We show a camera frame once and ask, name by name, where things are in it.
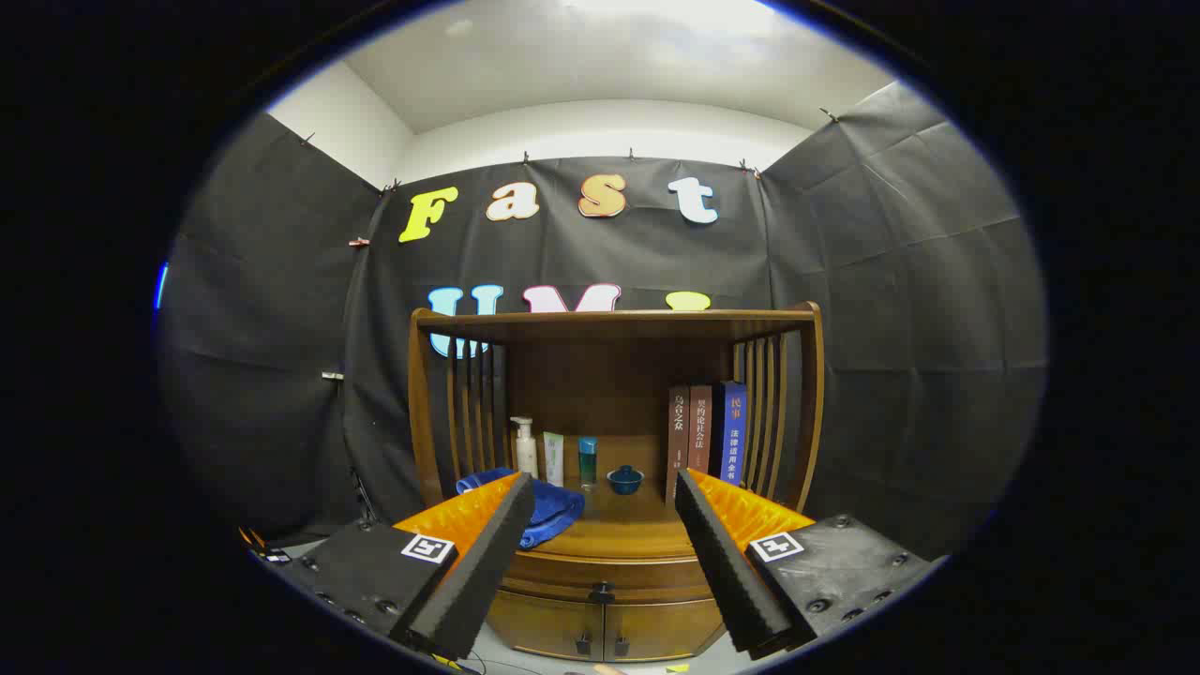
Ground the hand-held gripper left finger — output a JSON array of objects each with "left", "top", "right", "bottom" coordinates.
[{"left": 281, "top": 472, "right": 537, "bottom": 662}]

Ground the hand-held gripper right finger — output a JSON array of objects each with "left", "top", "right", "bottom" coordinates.
[{"left": 675, "top": 468, "right": 940, "bottom": 660}]

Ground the wooden drawer with black knob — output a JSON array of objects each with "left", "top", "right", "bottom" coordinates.
[{"left": 499, "top": 551, "right": 725, "bottom": 606}]

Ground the wooden cabinet door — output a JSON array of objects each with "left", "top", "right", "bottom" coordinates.
[
  {"left": 603, "top": 598, "right": 728, "bottom": 661},
  {"left": 486, "top": 589, "right": 606, "bottom": 659}
]

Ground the wooden countertop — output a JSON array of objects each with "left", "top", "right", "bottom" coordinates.
[{"left": 441, "top": 433, "right": 807, "bottom": 562}]

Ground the wooden cabinet with slatted sides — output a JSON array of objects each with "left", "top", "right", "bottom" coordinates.
[{"left": 408, "top": 302, "right": 826, "bottom": 663}]

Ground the blue folded towel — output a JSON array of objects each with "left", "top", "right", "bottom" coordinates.
[{"left": 456, "top": 467, "right": 586, "bottom": 550}]

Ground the white pump bottle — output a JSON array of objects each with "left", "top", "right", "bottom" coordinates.
[{"left": 509, "top": 416, "right": 540, "bottom": 479}]

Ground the dark brown book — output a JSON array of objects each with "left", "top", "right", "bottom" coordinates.
[{"left": 666, "top": 384, "right": 692, "bottom": 507}]

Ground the blue book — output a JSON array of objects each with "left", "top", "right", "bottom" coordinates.
[{"left": 710, "top": 381, "right": 748, "bottom": 488}]

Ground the black backdrop cloth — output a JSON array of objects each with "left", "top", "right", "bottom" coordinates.
[{"left": 159, "top": 82, "right": 1046, "bottom": 563}]

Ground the black orange cable bundle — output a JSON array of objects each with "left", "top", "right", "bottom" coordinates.
[{"left": 239, "top": 525, "right": 293, "bottom": 565}]

